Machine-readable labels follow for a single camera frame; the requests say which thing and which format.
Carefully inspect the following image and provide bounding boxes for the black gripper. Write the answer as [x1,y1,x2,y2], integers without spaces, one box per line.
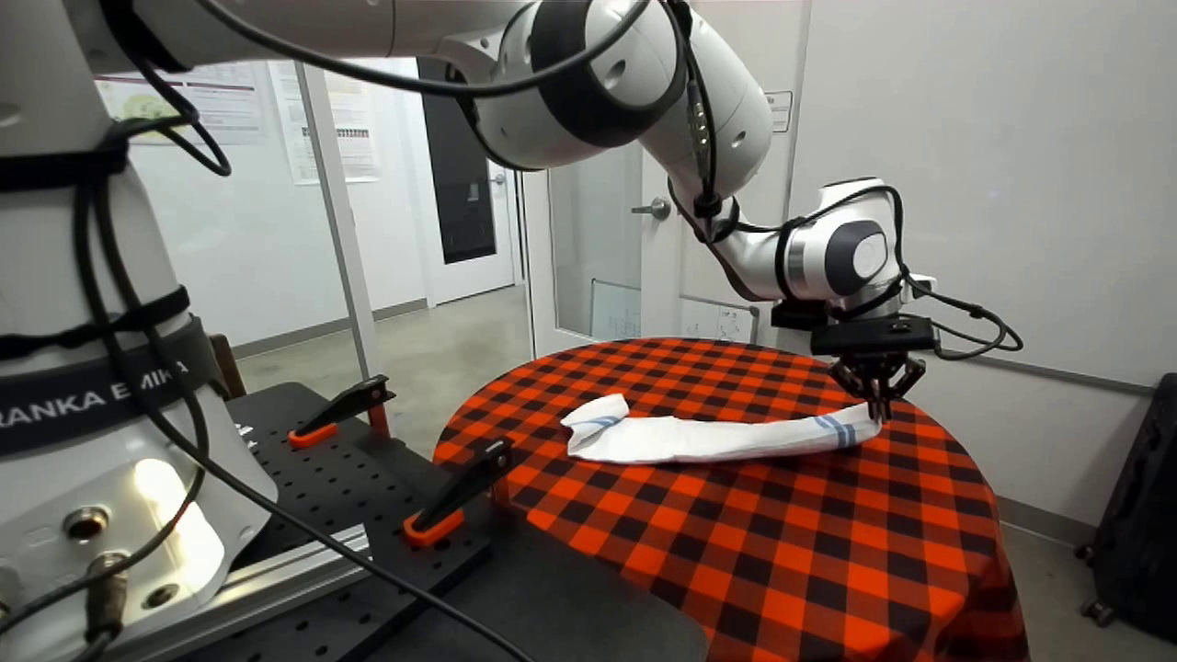
[807,311,932,418]

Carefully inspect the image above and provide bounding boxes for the white towel with blue stripes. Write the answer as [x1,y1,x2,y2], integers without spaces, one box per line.
[562,395,883,463]

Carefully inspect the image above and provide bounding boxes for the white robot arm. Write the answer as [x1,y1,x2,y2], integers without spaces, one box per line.
[0,0,907,662]

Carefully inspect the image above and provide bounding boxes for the red black checkered tablecloth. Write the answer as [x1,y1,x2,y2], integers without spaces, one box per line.
[435,340,1030,662]

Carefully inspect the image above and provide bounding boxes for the black suitcase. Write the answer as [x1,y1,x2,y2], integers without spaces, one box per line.
[1076,374,1177,645]

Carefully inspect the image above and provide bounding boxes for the black orange clamp near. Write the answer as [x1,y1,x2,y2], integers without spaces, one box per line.
[400,440,512,548]

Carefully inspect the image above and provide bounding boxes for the black orange clamp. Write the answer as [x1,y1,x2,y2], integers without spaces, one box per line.
[285,374,394,454]
[400,440,512,548]

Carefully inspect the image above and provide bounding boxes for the dark window door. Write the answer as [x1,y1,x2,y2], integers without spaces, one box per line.
[422,96,496,264]

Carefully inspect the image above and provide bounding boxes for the black perforated mounting board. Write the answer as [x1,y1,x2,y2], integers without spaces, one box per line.
[177,382,707,662]

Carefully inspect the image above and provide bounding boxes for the black orange clamp far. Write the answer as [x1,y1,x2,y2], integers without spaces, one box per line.
[285,374,394,454]

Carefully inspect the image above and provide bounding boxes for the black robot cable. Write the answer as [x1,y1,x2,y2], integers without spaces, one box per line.
[69,120,528,662]

